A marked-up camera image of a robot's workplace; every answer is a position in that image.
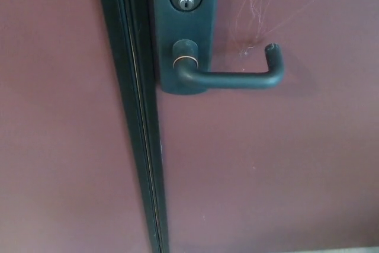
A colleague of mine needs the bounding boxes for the black lever door handle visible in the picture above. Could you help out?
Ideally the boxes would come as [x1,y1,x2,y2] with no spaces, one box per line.
[171,39,286,91]

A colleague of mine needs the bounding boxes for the black door edge strip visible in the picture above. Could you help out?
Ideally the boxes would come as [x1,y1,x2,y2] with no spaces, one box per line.
[94,0,171,253]

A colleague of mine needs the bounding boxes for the black door handle backplate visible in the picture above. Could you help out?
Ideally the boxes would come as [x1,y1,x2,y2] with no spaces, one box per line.
[147,0,221,95]

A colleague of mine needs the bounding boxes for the maroon door leaf with handle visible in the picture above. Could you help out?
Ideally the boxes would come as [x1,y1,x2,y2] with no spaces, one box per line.
[155,0,379,253]

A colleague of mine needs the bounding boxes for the maroon door leaf without handle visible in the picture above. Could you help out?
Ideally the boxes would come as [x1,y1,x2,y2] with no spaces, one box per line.
[0,0,152,253]

